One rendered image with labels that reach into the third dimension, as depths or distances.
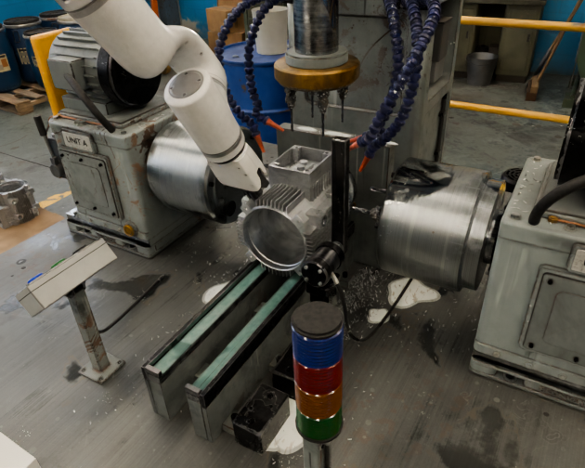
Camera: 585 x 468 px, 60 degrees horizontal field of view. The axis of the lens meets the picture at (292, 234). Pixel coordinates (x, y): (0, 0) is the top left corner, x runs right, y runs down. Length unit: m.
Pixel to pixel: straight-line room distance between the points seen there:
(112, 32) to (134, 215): 0.74
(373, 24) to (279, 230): 0.52
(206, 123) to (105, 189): 0.62
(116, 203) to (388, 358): 0.81
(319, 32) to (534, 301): 0.63
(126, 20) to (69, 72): 0.66
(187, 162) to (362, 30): 0.51
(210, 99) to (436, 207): 0.45
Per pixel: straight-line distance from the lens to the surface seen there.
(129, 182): 1.36
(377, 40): 1.26
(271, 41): 3.17
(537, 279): 0.95
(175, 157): 1.25
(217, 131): 0.89
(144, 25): 0.78
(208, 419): 0.95
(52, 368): 1.23
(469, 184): 1.00
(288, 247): 1.18
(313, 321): 0.57
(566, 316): 0.98
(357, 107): 1.32
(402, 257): 1.02
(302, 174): 1.06
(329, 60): 1.05
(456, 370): 1.12
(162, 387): 0.98
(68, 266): 1.00
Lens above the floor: 1.61
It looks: 33 degrees down
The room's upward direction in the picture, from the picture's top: 3 degrees counter-clockwise
